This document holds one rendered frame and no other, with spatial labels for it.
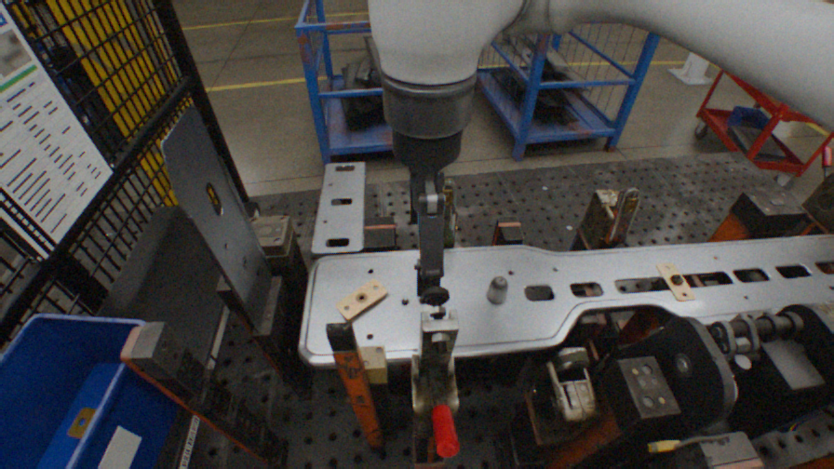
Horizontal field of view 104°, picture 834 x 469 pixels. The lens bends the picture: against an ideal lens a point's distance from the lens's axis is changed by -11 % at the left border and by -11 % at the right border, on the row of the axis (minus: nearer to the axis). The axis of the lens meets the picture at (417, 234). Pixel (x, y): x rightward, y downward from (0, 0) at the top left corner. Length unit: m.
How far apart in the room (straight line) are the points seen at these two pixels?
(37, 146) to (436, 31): 0.59
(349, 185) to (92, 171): 0.47
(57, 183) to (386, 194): 0.89
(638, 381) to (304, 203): 1.09
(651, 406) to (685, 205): 1.14
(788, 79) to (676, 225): 1.17
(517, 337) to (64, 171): 0.75
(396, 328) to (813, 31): 0.55
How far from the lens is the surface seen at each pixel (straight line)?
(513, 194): 1.32
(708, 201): 1.65
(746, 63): 0.33
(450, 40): 0.32
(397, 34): 0.32
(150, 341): 0.46
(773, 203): 1.10
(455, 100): 0.35
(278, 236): 0.69
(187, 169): 0.47
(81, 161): 0.78
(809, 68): 0.31
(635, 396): 0.50
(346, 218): 0.78
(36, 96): 0.75
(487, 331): 0.61
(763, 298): 0.89
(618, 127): 3.00
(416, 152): 0.38
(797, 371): 0.58
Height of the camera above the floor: 1.53
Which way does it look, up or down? 46 degrees down
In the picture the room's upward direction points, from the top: straight up
